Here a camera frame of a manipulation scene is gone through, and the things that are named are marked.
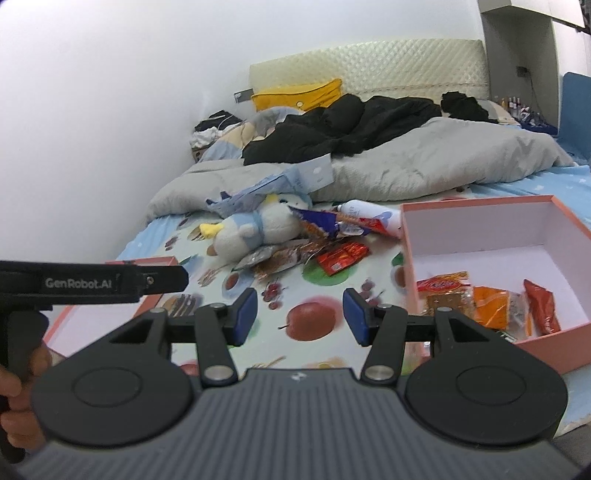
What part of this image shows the dark blue cloth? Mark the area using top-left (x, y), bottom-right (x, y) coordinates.
top-left (519, 111), bottom-right (559, 136)

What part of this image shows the grey duvet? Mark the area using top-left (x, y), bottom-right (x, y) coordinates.
top-left (147, 115), bottom-right (575, 220)

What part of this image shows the blue cracker packet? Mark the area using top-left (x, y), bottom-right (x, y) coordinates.
top-left (288, 206), bottom-right (345, 240)

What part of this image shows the person's left hand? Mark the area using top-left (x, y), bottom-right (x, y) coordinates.
top-left (0, 346), bottom-right (54, 450)

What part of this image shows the red yellow snack packet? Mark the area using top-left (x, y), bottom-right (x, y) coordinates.
top-left (417, 271), bottom-right (472, 296)

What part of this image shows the red-brown snack packet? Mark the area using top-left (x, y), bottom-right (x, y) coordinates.
top-left (523, 278), bottom-right (563, 336)

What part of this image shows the pink box lid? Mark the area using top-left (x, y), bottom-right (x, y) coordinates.
top-left (44, 256), bottom-right (178, 358)

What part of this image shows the cream padded headboard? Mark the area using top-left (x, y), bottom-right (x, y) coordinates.
top-left (249, 38), bottom-right (485, 109)

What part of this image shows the small black garment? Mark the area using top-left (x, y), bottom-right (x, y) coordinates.
top-left (440, 91), bottom-right (499, 124)

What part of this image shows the white spray bottle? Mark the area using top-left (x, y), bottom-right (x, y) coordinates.
top-left (336, 199), bottom-right (403, 238)

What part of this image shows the black jacket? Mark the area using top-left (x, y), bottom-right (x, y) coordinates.
top-left (241, 93), bottom-right (444, 166)

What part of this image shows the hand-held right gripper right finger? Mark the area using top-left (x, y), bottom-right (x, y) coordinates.
top-left (342, 288), bottom-right (497, 387)

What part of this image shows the orange snack packet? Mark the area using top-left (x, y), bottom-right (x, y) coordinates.
top-left (472, 285), bottom-right (529, 330)

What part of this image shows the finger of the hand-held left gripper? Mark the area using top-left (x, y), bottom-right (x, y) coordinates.
top-left (137, 263), bottom-right (190, 295)

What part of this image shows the white wall cabinet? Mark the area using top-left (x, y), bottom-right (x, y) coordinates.
top-left (478, 0), bottom-right (591, 31)

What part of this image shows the blue yellow patterned blanket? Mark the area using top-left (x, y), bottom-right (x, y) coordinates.
top-left (198, 106), bottom-right (301, 162)

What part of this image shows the light blue plastic bag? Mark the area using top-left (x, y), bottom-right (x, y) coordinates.
top-left (205, 154), bottom-right (334, 215)

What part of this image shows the fruit printed bed sheet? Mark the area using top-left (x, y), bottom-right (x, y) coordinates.
top-left (46, 198), bottom-right (416, 370)

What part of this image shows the pink cardboard box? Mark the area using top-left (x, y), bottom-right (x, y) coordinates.
top-left (399, 195), bottom-right (591, 374)

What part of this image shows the yellow pillow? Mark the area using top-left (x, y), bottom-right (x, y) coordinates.
top-left (250, 78), bottom-right (343, 112)

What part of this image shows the brown cracker snack packet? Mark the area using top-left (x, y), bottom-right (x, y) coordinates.
top-left (426, 288), bottom-right (476, 319)

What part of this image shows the pile of snack packets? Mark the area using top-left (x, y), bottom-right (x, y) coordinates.
top-left (233, 231), bottom-right (370, 280)

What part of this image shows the plush penguin toy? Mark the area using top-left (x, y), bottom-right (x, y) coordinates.
top-left (198, 194), bottom-right (312, 266)

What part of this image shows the heap of clothes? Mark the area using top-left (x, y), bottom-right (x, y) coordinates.
top-left (193, 110), bottom-right (243, 149)

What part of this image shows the beige pillow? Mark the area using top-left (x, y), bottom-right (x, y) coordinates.
top-left (478, 99), bottom-right (520, 124)

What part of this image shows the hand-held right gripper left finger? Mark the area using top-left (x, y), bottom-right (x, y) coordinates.
top-left (108, 288), bottom-right (258, 387)

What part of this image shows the clear red-trimmed snack packet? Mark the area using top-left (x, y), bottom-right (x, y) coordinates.
top-left (339, 216), bottom-right (385, 237)

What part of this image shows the group of cosmetic bottles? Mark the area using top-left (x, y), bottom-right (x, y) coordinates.
top-left (494, 95), bottom-right (532, 121)

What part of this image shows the blue chair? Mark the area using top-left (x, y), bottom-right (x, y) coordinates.
top-left (556, 71), bottom-right (591, 160)

